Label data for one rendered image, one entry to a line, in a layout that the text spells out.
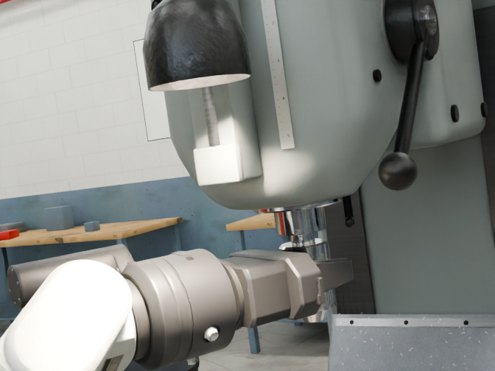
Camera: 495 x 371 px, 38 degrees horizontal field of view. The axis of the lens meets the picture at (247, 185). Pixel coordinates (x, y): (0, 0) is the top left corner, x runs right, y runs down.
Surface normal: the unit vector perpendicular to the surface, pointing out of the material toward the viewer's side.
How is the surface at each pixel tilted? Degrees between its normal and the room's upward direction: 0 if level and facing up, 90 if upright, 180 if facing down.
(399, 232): 90
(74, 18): 90
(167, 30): 72
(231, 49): 90
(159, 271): 31
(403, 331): 63
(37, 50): 90
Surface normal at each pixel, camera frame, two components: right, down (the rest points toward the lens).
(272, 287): 0.56, -0.04
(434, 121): -0.07, 0.06
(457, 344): -0.51, -0.34
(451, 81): 0.85, -0.09
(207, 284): 0.44, -0.48
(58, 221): -0.55, 0.12
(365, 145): 0.82, 0.38
